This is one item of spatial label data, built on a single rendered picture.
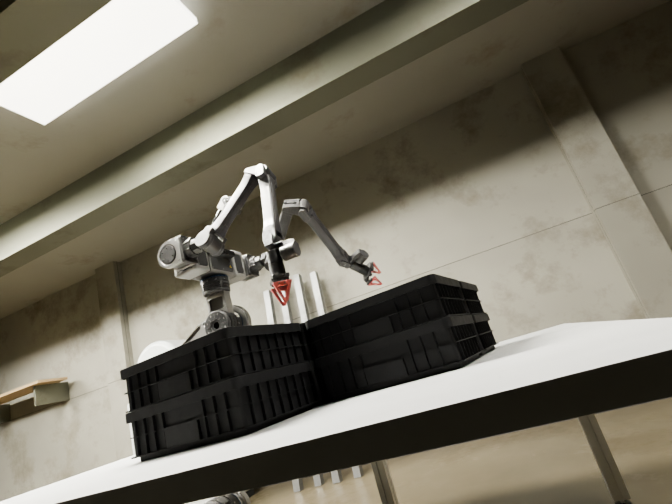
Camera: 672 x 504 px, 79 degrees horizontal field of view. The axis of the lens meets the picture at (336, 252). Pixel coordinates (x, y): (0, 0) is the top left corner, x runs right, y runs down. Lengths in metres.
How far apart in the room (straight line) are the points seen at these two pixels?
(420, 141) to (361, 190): 0.71
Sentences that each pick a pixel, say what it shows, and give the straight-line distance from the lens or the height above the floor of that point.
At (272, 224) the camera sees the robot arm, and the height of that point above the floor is 1.37.
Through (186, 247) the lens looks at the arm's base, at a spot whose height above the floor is 1.44.
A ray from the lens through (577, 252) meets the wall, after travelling 3.66.
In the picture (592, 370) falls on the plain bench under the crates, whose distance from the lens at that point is 0.49.
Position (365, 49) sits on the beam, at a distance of 2.73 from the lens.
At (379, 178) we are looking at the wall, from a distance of 3.95.
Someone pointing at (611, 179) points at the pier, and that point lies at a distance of 3.73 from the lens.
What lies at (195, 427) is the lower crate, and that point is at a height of 0.74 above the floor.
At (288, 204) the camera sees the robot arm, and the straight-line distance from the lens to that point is 2.00.
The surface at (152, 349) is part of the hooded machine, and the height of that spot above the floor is 1.42.
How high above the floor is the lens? 0.76
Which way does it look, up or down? 16 degrees up
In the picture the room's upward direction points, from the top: 17 degrees counter-clockwise
